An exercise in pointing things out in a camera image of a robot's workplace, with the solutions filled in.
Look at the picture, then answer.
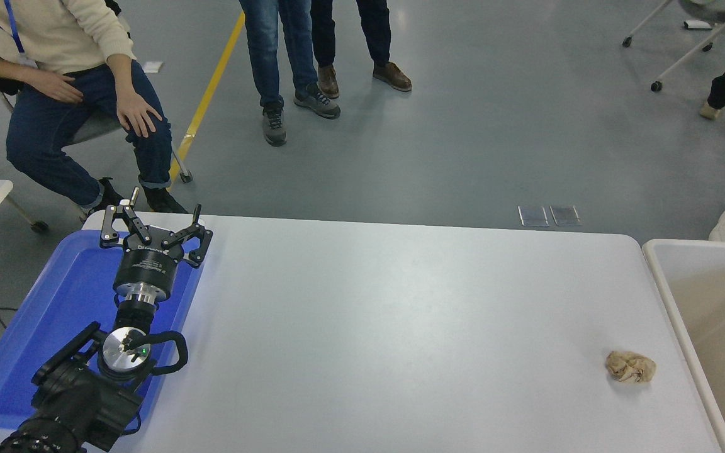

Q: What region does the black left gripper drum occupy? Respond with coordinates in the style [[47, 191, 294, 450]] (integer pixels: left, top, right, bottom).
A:
[[114, 225, 189, 296]]

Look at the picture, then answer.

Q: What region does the person's right hand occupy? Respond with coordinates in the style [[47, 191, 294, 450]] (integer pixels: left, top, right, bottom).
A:
[[23, 68, 84, 104]]

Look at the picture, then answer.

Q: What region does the clear floor plate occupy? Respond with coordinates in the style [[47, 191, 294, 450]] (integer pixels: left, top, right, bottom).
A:
[[550, 205, 582, 227], [518, 206, 549, 228]]

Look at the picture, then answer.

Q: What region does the crumpled tan paper ball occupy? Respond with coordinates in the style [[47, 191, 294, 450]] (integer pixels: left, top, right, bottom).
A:
[[605, 350, 657, 384]]

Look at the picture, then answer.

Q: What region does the seated person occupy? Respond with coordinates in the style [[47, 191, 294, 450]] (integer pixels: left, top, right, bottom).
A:
[[0, 0, 188, 221]]

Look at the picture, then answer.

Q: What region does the blue plastic tray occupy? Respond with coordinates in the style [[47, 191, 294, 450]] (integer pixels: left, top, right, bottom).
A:
[[0, 230, 205, 430]]

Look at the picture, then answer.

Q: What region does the person's left hand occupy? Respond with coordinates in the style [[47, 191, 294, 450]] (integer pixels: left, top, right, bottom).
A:
[[115, 91, 164, 139]]

